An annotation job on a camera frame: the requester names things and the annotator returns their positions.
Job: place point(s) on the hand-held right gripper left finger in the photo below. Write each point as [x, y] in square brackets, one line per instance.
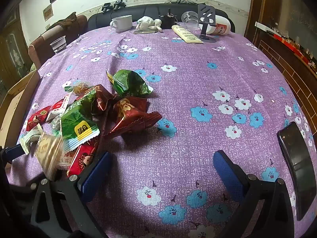
[95, 176]

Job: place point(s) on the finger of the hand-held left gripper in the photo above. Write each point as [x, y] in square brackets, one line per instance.
[22, 187]
[13, 151]

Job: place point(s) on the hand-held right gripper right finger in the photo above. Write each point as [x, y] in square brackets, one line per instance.
[227, 176]

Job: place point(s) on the white green snack packet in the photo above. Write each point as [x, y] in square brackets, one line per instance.
[28, 140]

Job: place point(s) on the red orange snack packet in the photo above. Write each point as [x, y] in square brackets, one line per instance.
[81, 157]

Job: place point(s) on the beige cracker packet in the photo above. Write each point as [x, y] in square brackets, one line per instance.
[48, 153]

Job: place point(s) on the cardboard box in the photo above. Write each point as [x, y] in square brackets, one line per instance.
[17, 96]

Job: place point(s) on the white red-label snack packet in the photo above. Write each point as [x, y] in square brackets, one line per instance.
[58, 105]

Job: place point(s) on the dark red foil snack packet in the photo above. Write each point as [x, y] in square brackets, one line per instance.
[101, 100]
[133, 116]

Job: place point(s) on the purple floral tablecloth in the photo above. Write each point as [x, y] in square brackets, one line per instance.
[198, 129]

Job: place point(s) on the black smartphone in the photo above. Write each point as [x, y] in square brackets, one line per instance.
[296, 168]

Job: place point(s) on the wooden wardrobe with glass doors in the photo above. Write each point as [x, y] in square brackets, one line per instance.
[12, 49]

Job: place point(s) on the brown armchair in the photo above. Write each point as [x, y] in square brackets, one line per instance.
[42, 47]

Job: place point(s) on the clear cup of water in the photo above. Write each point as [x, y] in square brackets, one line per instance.
[58, 45]

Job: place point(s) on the wooden side cabinet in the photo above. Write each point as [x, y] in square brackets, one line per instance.
[284, 69]

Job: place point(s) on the brown jacket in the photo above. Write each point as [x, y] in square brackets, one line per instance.
[69, 19]

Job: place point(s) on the cream tube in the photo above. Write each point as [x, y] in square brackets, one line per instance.
[187, 34]

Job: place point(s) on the folded grey cloth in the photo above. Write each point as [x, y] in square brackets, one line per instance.
[141, 32]

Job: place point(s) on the white jar with red label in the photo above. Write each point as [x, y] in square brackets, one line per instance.
[223, 24]

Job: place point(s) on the long white box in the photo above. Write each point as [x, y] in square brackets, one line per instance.
[262, 26]

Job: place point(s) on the white mug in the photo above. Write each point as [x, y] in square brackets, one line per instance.
[122, 23]

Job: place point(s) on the empty clear plastic cup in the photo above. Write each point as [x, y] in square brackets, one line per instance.
[189, 19]

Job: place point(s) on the white crumpled cloth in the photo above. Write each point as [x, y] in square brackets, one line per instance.
[147, 23]

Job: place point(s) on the black phone stand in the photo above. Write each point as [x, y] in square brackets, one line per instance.
[206, 11]

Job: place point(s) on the small black pot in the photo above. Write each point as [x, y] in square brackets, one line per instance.
[169, 19]

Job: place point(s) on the black device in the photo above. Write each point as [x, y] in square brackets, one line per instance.
[118, 4]
[107, 6]

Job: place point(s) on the black leather sofa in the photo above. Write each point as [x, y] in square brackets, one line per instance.
[151, 13]

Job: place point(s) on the small wall notice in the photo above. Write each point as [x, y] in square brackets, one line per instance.
[47, 12]

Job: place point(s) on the wooden door frame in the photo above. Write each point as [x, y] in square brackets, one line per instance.
[260, 10]

